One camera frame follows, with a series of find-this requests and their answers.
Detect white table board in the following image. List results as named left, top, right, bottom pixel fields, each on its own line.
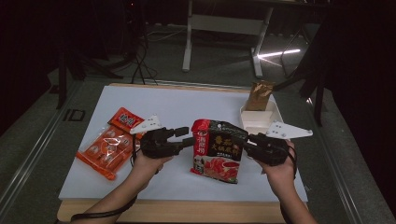
left=58, top=85, right=309, bottom=203

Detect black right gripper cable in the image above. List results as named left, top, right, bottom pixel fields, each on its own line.
left=279, top=144, right=299, bottom=224

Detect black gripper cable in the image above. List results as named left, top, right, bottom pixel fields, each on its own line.
left=279, top=144, right=299, bottom=224
left=70, top=133, right=139, bottom=222

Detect white plastic container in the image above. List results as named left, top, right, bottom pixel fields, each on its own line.
left=238, top=99, right=284, bottom=136

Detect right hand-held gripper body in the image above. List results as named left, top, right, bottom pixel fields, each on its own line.
left=255, top=120, right=314, bottom=167

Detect black metal stand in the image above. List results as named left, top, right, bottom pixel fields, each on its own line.
left=55, top=49, right=124, bottom=110
left=265, top=15, right=331, bottom=127

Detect person's right hand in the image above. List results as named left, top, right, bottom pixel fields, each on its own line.
left=260, top=139, right=299, bottom=201

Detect red black soup base packet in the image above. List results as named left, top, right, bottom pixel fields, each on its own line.
left=190, top=118, right=249, bottom=185

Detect orange clear seasoning packet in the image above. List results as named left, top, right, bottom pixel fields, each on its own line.
left=76, top=106, right=148, bottom=181

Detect gold brown packet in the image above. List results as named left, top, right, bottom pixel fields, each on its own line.
left=245, top=79, right=276, bottom=112

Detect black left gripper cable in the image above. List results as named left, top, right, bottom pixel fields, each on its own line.
left=70, top=133, right=139, bottom=222

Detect white metal table frame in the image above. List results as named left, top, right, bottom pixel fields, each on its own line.
left=181, top=0, right=275, bottom=79

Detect person's left hand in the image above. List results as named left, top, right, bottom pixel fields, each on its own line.
left=130, top=148, right=174, bottom=191

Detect metal floor rail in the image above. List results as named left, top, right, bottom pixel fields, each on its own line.
left=306, top=99, right=363, bottom=224
left=0, top=80, right=83, bottom=213

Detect black floor cables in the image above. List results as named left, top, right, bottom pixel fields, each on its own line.
left=130, top=40, right=159, bottom=86

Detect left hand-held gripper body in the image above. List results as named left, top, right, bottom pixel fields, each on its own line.
left=129, top=114, right=183, bottom=160

